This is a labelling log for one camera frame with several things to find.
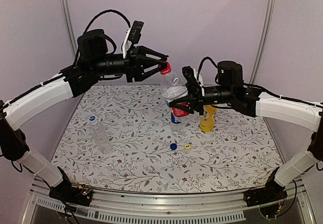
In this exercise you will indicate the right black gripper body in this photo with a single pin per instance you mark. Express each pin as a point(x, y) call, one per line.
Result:
point(198, 100)

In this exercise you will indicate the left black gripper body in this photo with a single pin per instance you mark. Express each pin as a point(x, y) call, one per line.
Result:
point(130, 66)

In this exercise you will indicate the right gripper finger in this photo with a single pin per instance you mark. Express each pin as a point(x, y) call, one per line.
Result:
point(188, 98)
point(185, 104)

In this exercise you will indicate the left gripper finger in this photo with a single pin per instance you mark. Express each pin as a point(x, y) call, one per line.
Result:
point(151, 68)
point(152, 54)

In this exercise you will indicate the Pepsi bottle blue label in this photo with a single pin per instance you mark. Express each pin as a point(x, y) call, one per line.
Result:
point(178, 124)

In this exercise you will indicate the red-capped clear bottle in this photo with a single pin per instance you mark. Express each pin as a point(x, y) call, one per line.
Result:
point(172, 86)

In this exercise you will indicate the red bottle cap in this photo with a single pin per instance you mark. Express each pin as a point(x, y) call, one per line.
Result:
point(167, 70)

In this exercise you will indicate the yellow juice bottle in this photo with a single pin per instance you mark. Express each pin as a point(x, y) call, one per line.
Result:
point(208, 118)

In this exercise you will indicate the pale yellow bottle cap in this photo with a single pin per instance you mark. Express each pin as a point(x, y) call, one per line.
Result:
point(187, 146)

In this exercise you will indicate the blue Pepsi bottle cap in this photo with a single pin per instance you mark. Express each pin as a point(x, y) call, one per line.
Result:
point(173, 146)

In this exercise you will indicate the white blue bottle cap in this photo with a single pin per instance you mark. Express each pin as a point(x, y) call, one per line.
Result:
point(92, 118)

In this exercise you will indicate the clear plastic bottle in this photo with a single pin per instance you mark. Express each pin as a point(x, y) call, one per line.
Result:
point(100, 137)

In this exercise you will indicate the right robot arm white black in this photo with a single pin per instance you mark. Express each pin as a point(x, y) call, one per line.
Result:
point(256, 101)

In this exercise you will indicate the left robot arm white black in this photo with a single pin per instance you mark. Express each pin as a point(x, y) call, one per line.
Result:
point(92, 64)

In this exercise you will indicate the floral patterned table mat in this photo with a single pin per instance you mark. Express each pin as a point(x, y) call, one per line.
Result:
point(120, 138)

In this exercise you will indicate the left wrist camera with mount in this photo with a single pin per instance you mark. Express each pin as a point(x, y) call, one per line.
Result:
point(132, 37)

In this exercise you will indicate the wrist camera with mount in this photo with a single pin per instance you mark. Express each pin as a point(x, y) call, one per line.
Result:
point(132, 37)
point(194, 82)

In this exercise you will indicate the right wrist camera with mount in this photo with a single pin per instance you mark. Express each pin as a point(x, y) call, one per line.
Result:
point(194, 82)

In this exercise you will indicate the left aluminium corner post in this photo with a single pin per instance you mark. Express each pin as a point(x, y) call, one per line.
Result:
point(66, 22)

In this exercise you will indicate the aluminium corner post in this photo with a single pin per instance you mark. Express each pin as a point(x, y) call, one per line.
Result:
point(66, 22)
point(262, 43)

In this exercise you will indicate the aluminium front rail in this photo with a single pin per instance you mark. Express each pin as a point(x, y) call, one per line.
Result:
point(111, 206)

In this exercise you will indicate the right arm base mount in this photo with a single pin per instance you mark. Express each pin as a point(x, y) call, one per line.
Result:
point(272, 194)

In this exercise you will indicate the right aluminium corner post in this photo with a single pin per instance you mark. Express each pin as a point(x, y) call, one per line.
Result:
point(262, 43)

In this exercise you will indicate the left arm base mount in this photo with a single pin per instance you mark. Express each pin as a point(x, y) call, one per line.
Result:
point(67, 193)

